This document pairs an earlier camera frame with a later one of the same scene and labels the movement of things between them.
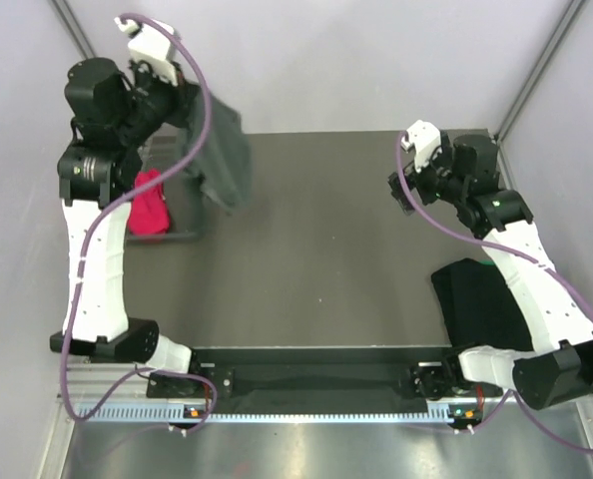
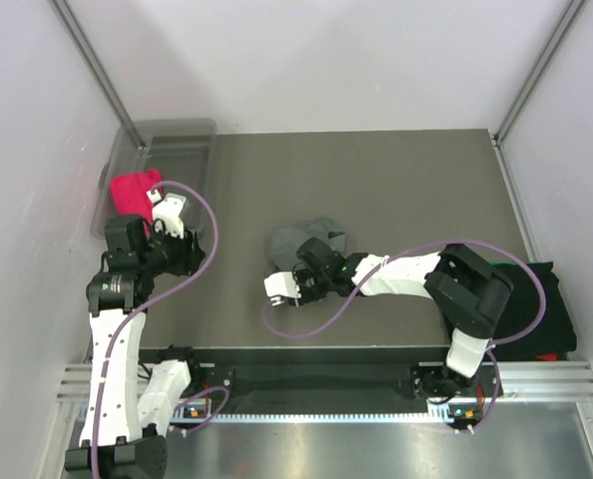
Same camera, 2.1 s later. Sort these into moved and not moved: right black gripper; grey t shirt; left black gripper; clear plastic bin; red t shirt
Moved: right black gripper; grey t shirt; left black gripper
Not moved: clear plastic bin; red t shirt
